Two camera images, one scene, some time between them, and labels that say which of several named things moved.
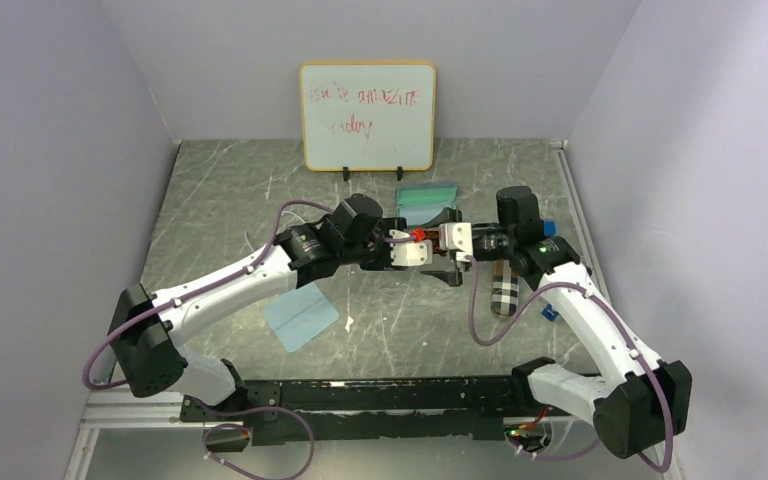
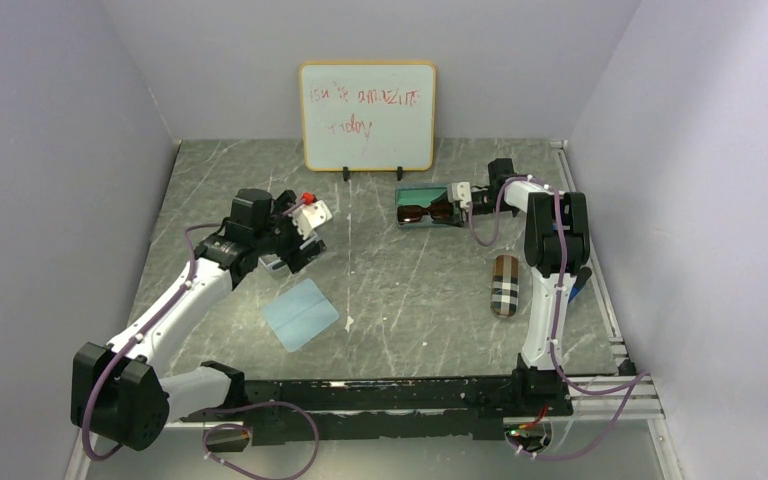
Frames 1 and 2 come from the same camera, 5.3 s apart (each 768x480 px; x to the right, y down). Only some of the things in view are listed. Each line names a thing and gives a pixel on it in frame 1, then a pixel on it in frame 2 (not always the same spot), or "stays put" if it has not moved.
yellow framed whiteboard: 368,116 stays put
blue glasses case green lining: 420,202 stays put
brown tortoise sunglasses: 433,235 to 439,209
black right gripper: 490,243 to 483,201
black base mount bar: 301,410 stays put
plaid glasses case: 505,288 stays put
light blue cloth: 300,315 stays put
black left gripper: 385,262 to 296,259
